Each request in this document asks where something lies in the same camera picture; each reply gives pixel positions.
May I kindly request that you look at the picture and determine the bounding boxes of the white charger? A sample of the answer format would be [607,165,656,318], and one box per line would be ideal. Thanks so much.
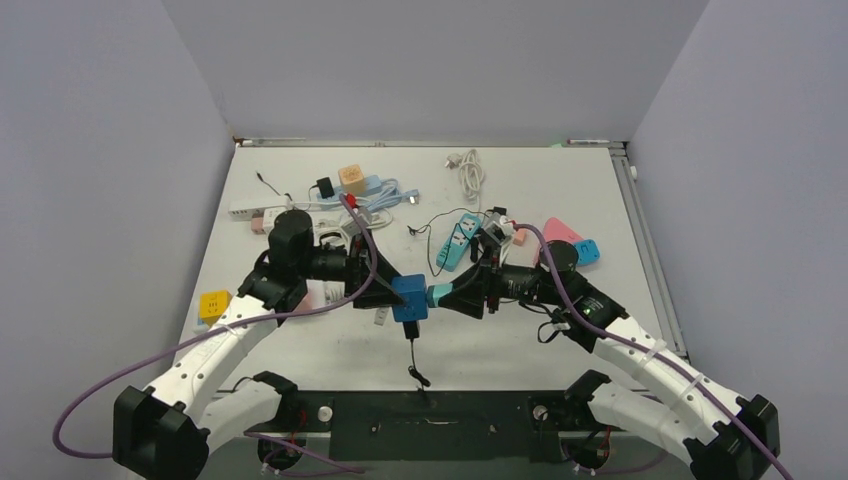
[374,306,390,326]

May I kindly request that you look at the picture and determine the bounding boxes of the white coiled cable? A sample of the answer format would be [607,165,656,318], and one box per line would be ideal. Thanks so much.
[445,148,486,203]

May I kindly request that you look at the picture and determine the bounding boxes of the light blue coiled cable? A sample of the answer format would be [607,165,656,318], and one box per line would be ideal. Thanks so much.
[347,178,420,227]

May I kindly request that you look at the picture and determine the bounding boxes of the blue square plug adapter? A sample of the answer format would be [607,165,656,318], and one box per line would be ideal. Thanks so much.
[574,239,601,267]

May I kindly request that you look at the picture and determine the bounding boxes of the salmon pink usb charger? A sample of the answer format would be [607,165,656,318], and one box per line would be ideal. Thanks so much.
[512,229,527,246]

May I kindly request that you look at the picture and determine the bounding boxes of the purple cable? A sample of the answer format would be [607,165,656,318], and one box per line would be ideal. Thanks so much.
[515,223,796,480]
[51,193,380,478]

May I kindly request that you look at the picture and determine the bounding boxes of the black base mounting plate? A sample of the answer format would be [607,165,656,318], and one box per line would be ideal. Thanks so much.
[253,390,609,463]

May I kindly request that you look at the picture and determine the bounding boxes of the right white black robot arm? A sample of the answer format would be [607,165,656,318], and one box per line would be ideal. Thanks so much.
[427,241,791,479]

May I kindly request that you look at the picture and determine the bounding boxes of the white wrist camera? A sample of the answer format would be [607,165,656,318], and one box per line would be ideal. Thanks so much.
[482,210,516,246]
[338,194,374,240]

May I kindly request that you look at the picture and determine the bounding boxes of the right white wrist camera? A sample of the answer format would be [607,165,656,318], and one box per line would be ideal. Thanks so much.
[482,210,516,246]

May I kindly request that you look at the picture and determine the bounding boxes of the yellow socket block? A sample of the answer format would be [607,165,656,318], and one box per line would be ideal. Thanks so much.
[197,290,232,327]

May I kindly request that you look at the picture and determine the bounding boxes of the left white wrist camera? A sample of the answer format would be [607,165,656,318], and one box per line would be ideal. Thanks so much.
[338,194,374,240]

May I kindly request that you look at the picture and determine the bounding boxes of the white long power strip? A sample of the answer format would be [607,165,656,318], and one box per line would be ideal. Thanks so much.
[228,195,293,221]

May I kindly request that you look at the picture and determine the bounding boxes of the blue white small adapter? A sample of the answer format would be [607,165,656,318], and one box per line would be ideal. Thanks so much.
[391,274,429,323]

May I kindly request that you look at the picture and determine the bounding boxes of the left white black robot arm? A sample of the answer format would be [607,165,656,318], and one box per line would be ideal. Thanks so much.
[111,210,403,479]

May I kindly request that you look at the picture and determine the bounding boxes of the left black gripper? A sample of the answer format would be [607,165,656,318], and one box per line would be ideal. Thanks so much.
[296,229,405,306]

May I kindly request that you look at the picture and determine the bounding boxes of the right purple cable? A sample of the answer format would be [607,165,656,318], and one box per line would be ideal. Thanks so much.
[515,223,796,480]

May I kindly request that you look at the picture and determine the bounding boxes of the orange cube socket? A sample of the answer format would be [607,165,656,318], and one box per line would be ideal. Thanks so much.
[338,164,367,196]

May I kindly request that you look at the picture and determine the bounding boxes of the white cube adapter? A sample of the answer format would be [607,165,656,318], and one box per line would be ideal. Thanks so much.
[262,207,287,234]

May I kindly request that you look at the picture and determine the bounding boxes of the pink triangular socket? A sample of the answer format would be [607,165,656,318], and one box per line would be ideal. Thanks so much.
[542,217,584,247]

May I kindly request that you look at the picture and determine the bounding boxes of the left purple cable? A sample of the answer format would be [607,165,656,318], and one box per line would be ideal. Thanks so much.
[51,193,380,478]

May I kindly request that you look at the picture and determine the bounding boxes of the black thin adapter cable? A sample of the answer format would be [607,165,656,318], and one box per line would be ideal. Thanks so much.
[405,206,495,256]

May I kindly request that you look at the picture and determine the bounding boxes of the light blue power strip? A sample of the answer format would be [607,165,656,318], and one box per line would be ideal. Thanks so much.
[332,175,382,199]

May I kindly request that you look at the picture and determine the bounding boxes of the teal power strip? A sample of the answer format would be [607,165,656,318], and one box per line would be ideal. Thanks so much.
[436,213,482,272]

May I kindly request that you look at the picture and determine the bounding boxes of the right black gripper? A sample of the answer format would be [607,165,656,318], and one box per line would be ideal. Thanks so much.
[439,243,563,318]

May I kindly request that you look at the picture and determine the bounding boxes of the small black charger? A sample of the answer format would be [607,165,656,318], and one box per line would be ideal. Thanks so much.
[316,177,335,199]

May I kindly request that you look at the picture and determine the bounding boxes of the teal usb charger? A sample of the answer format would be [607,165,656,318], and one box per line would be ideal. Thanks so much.
[426,283,453,308]

